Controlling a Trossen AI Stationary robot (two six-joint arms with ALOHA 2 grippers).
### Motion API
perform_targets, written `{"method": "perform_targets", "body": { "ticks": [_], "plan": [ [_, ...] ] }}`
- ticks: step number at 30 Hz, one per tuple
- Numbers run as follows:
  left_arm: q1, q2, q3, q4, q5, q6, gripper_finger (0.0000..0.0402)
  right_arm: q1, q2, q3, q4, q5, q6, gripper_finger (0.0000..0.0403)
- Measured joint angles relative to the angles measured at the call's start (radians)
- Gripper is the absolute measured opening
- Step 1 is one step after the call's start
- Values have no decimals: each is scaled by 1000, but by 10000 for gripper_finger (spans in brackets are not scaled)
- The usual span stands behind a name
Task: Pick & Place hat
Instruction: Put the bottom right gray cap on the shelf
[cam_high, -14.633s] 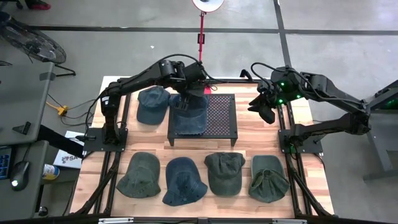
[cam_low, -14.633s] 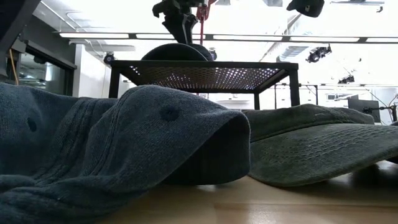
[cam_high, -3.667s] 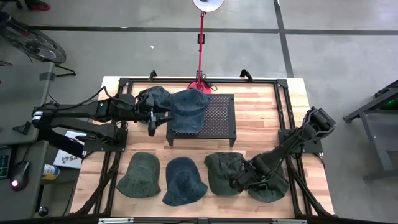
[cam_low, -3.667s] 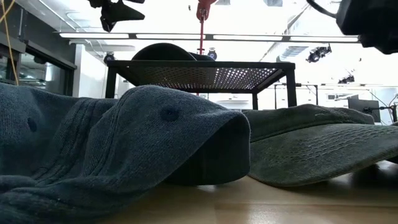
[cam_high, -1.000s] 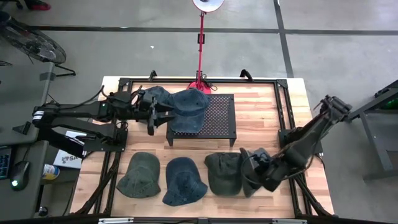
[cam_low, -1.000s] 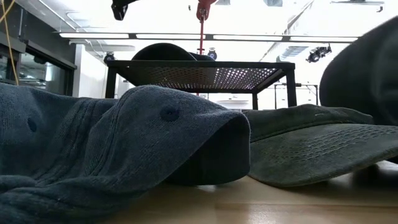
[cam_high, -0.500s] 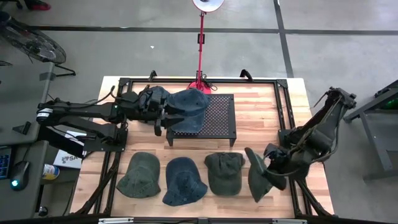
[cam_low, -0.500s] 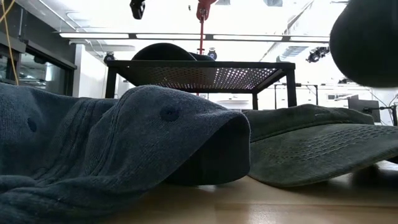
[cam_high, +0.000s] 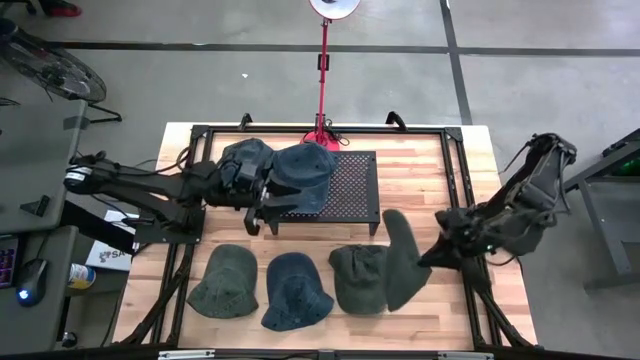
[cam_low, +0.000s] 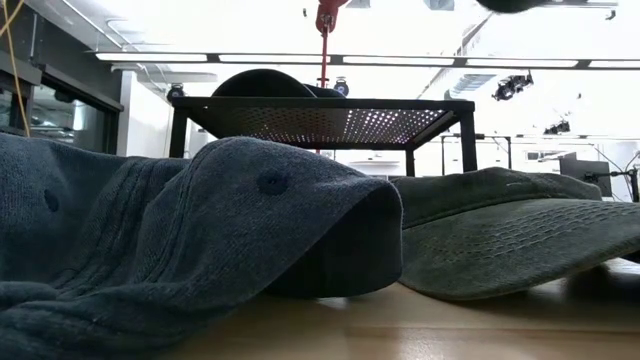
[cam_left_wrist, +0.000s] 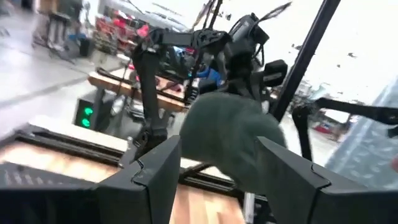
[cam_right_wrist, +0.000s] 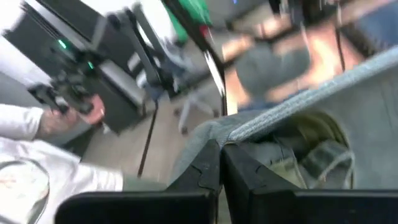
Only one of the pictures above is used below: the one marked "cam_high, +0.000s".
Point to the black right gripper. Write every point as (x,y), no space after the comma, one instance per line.
(460,230)

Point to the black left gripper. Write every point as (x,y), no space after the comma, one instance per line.
(235,192)

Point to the blue denim cap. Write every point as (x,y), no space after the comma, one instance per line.
(305,165)
(295,295)
(250,150)

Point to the green cotton cap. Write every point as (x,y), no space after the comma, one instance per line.
(402,270)
(357,285)
(225,285)

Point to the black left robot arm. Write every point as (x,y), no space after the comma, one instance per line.
(140,185)

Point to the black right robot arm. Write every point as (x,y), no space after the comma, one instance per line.
(530,200)

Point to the black perforated metal stand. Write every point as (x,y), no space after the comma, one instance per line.
(355,190)

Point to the red stand white lamp head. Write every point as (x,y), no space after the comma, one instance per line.
(324,90)

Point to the wooden table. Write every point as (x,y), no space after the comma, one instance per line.
(400,130)

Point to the grey metal cart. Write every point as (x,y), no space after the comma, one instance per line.
(612,210)

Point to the white printed box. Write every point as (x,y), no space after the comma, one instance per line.
(107,257)

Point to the black device green lights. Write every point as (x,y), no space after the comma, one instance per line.
(631,168)

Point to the white blue drink can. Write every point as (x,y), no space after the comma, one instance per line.
(81,276)

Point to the small black desk object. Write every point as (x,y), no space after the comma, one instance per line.
(36,206)

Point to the grey desk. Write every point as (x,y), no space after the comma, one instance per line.
(35,130)
(50,330)

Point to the black floor fan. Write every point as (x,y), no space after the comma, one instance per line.
(55,75)

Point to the black computer mouse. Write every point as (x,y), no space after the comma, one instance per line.
(31,282)

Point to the black keyboard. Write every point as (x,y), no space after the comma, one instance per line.
(7,262)

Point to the red shoe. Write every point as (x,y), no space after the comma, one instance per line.
(62,10)

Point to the silver metal bracket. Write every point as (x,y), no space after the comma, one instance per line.
(185,354)
(465,356)

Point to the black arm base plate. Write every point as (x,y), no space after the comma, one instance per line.
(165,236)

